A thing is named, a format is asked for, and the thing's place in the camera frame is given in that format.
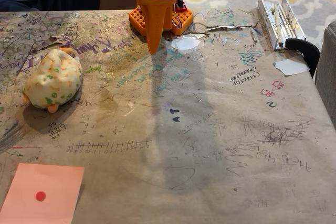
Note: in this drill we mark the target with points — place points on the metal mitre box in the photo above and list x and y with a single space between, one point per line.
270 22

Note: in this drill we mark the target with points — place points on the pink paper sheet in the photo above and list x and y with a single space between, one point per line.
39 179

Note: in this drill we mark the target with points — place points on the black table clamp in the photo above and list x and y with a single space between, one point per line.
307 49

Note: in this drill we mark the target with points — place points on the grey upholstered sofa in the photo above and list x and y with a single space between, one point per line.
326 77

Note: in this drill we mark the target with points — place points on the orange SO-100 robot arm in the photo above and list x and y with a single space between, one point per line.
136 19

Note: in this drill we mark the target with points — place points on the white stick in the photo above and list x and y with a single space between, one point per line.
278 24

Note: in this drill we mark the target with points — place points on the scribbled brown paper table cover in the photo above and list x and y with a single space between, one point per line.
236 169

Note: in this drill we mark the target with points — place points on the white tape piece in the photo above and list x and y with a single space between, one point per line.
291 66

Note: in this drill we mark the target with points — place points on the white spotted plush toy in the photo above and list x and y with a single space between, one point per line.
52 79

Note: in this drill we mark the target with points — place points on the black red base clamp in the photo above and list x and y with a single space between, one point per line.
180 1

